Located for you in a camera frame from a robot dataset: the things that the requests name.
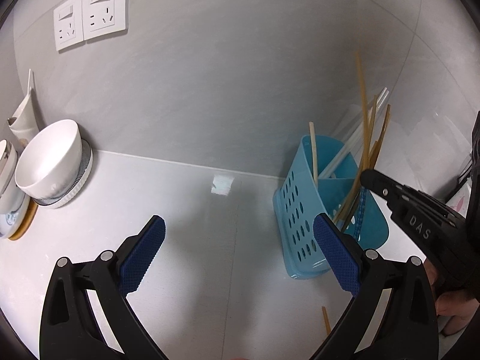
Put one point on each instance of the amber chopstick right group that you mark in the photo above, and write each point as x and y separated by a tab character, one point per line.
326	320

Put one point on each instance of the wooden board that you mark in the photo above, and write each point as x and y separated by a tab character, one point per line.
26	222

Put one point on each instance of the blue patterned chopstick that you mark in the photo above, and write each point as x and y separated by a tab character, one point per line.
360	213

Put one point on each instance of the person's hand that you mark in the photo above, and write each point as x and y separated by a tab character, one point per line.
458	306

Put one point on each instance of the white bowl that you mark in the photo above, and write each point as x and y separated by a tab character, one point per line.
50	162

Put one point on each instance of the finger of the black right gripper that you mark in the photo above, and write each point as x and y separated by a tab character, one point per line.
390	189

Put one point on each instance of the pale wooden chopstick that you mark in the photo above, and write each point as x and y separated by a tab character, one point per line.
313	140

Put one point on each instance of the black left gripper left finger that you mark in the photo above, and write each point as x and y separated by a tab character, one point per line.
69	329

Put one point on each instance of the dark amber chopstick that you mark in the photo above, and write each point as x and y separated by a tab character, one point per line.
345	207

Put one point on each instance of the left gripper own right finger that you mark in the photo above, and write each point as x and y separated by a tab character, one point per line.
408	329

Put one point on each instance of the white wall socket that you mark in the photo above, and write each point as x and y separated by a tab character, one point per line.
103	17
68	24

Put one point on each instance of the stacked white bowls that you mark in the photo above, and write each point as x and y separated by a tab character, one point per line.
12	197

